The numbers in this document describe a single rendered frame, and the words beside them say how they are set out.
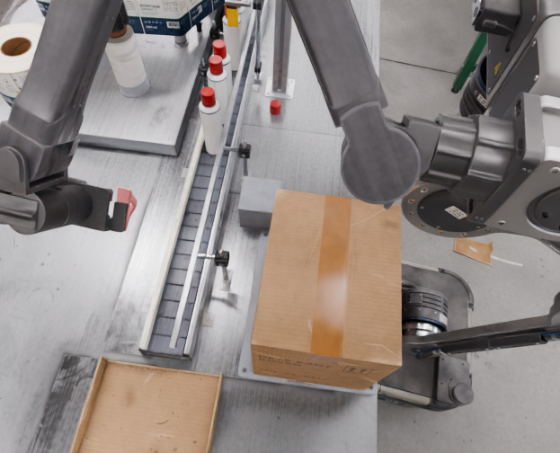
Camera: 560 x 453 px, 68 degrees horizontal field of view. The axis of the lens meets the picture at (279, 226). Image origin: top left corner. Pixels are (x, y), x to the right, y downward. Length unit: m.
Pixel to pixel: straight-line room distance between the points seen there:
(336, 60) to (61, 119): 0.31
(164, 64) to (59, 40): 0.92
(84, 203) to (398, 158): 0.44
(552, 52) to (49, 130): 0.53
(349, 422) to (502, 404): 1.15
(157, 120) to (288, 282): 0.72
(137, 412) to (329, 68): 0.78
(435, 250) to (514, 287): 0.38
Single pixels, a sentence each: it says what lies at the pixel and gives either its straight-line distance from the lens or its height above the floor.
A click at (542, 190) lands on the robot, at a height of 1.47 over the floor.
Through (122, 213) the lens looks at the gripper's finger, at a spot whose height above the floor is 1.23.
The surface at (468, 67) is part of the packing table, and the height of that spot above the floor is 0.19.
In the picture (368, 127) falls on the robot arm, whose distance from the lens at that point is 0.41.
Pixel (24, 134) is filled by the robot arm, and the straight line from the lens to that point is 0.57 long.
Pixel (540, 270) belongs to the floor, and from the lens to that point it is 2.35.
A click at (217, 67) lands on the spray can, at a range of 1.11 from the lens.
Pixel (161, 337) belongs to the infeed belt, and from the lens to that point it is 0.96.
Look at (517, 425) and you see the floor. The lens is 2.06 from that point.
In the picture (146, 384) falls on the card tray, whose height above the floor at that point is 0.83.
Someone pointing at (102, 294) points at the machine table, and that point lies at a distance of 1.08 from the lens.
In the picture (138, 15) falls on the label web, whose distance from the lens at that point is 1.46.
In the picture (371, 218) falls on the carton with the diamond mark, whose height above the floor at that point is 1.12.
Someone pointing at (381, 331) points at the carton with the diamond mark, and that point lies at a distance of 0.72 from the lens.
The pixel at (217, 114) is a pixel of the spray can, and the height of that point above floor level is 1.03.
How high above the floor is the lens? 1.79
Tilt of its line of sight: 61 degrees down
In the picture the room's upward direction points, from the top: 5 degrees clockwise
